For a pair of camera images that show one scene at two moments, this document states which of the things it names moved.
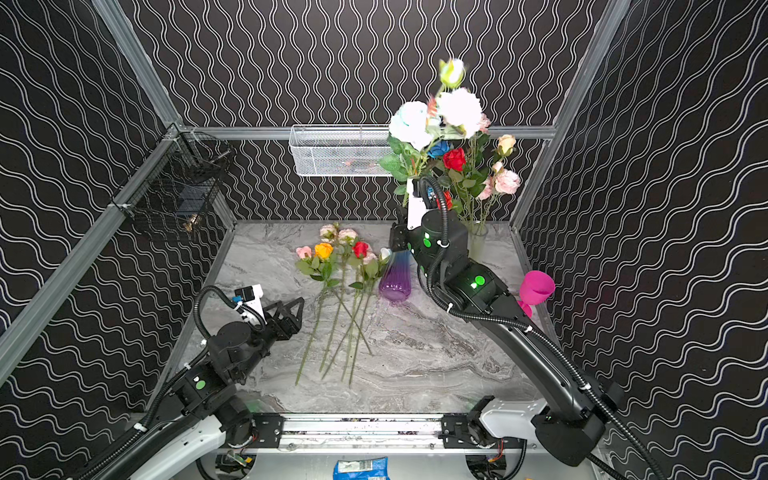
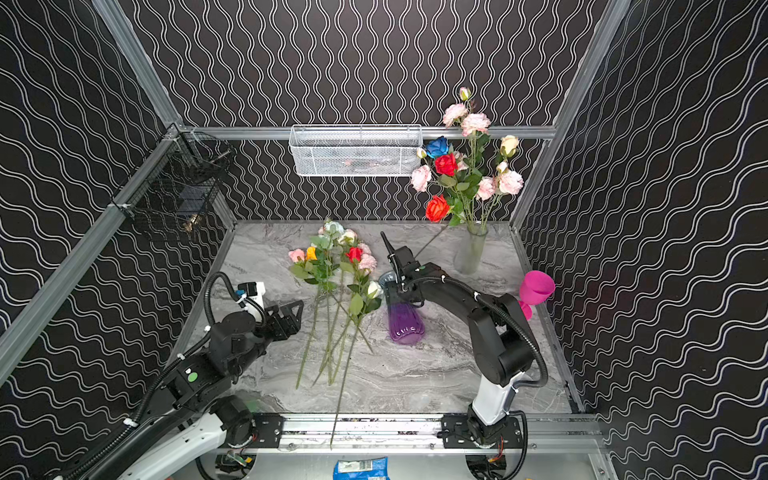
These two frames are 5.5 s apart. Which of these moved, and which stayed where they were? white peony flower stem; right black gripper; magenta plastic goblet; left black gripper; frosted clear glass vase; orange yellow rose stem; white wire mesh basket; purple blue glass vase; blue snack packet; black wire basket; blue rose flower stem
Moved: orange yellow rose stem; white peony flower stem; purple blue glass vase; right black gripper
Stayed: left black gripper; frosted clear glass vase; black wire basket; blue rose flower stem; blue snack packet; magenta plastic goblet; white wire mesh basket
